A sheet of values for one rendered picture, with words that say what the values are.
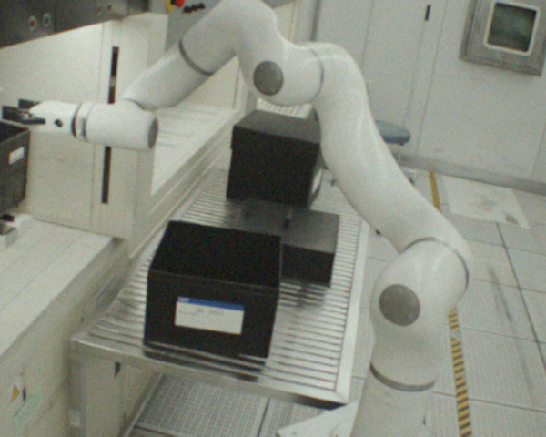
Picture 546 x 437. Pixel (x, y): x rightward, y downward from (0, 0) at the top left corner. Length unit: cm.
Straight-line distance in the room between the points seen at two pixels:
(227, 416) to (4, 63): 147
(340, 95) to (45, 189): 86
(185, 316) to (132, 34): 62
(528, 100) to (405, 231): 466
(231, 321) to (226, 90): 172
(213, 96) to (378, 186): 203
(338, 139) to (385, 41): 451
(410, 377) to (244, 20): 64
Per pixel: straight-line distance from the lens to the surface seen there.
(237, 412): 256
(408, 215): 111
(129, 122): 138
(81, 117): 142
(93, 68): 160
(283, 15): 446
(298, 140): 218
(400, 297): 101
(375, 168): 107
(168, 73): 127
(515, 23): 551
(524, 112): 576
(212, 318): 145
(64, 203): 173
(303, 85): 105
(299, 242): 181
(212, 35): 120
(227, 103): 304
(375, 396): 119
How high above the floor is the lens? 159
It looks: 22 degrees down
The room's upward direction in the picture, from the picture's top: 9 degrees clockwise
